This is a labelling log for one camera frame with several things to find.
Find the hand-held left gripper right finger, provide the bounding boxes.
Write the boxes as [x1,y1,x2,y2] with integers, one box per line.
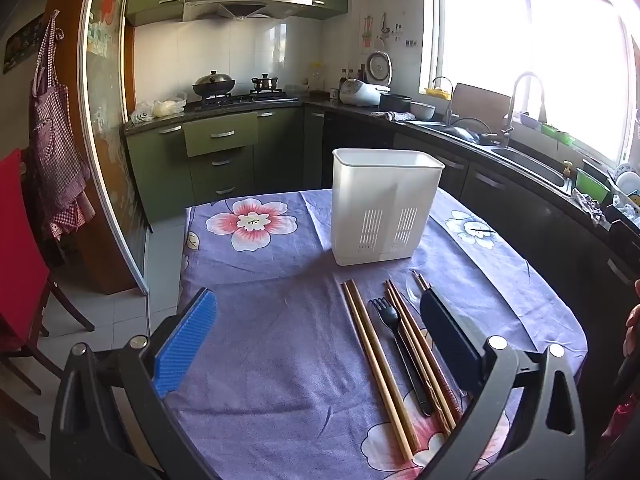
[419,286,587,480]

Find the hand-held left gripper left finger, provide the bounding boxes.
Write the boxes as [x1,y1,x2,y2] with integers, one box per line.
[50,287,221,480]

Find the white plastic utensil holder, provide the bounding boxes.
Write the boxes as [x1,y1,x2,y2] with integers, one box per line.
[332,148,445,267]

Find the person's right hand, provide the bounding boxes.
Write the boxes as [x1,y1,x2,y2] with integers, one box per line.
[624,280,640,361]

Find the clear plastic spoon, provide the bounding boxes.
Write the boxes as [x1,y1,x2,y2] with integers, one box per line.
[406,271,427,306]

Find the black plastic fork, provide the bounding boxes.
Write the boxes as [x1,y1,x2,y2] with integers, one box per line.
[368,297,434,417]

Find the purple floral tablecloth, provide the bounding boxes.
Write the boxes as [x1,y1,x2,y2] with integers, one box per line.
[177,187,588,480]

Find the dark base cabinets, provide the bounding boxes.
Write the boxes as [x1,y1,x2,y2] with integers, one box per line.
[320,110,640,411]

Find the green base cabinets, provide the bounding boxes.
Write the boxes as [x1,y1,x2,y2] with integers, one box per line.
[124,107,326,223]

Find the steel double sink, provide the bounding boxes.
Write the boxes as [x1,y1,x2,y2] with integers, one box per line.
[415,120,576,196]

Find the wooden chair with red cover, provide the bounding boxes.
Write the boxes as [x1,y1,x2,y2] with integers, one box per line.
[0,148,96,441]

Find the green plastic basin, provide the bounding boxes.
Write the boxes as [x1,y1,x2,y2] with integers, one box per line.
[575,167,612,204]

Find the green sill container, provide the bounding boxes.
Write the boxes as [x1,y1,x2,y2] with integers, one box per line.
[541,124,573,146]

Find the printed plastic bag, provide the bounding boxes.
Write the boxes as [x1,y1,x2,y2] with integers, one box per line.
[131,102,157,126]

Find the checked apron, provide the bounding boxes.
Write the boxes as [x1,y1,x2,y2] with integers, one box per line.
[29,10,96,241]

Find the small steel faucet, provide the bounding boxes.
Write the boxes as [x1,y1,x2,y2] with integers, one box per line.
[431,76,456,123]

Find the dish rack with plates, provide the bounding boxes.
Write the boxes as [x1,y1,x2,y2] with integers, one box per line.
[607,165,640,221]

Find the white plastic bag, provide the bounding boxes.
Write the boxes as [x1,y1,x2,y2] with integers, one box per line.
[152,92,188,118]

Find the wooden cutting board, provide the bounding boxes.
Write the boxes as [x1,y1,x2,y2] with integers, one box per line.
[452,82,512,128]

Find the tall steel faucet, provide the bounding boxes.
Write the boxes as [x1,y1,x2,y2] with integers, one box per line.
[502,72,547,146]

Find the black inner pot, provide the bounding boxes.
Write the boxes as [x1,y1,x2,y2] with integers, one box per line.
[379,92,414,112]

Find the dark stone countertop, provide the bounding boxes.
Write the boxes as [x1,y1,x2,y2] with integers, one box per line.
[122,95,640,241]

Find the gas stove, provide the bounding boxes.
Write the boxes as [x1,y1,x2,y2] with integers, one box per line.
[192,89,301,111]

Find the black wok with lid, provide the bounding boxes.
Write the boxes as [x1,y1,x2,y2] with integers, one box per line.
[192,70,236,100]

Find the white rice cooker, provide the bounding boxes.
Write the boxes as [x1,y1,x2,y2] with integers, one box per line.
[339,51,393,107]

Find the sliding glass door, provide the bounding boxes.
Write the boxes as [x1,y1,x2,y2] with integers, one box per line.
[75,0,151,296]

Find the kitchen window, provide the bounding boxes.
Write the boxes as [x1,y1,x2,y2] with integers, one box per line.
[420,0,640,166]

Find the black wok with handle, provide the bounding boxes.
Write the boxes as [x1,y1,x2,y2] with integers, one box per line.
[440,117,501,146]

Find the wall hooks with utensils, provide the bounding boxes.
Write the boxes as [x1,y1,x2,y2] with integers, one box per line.
[360,12,406,53]

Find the dark wall sign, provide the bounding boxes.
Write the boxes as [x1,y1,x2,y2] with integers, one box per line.
[2,14,47,76]

